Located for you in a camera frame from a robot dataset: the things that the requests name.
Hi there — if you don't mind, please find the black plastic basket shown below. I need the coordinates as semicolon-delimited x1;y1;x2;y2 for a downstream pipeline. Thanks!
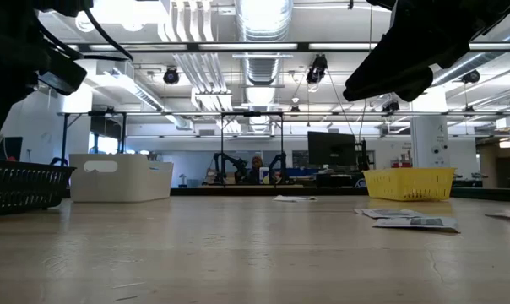
0;158;77;217

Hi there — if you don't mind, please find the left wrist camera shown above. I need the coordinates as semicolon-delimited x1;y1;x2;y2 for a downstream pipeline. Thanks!
37;50;89;96

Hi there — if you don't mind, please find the black monitor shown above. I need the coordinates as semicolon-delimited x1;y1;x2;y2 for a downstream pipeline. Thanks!
0;135;24;161
307;131;358;171

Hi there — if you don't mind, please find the white plastic bin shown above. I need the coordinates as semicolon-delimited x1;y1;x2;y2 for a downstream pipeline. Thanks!
68;152;175;204

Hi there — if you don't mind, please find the silver ventilation duct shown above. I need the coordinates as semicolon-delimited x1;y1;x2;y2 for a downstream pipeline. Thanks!
235;0;295;88

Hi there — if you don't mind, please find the antiseptic towelette packet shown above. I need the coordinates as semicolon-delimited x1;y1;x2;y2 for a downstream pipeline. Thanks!
354;208;427;220
372;216;461;234

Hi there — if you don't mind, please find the person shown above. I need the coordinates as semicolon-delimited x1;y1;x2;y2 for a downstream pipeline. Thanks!
248;155;264;183

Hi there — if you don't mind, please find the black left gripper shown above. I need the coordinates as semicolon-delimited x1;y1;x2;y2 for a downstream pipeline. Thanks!
0;16;53;149

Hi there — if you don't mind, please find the yellow plastic basket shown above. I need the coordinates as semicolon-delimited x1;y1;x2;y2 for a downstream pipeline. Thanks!
361;166;457;202

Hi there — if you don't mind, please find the white pillar with posters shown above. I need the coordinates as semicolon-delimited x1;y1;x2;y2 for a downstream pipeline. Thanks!
410;115;451;169

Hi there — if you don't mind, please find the LED light bar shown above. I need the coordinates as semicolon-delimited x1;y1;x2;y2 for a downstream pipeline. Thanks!
197;41;299;52
308;41;510;52
67;43;189;52

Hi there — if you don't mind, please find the black background rig frame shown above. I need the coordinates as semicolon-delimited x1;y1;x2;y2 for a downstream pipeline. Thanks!
56;109;510;166

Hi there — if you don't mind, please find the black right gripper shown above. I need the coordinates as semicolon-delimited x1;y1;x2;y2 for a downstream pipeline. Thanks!
342;0;510;103

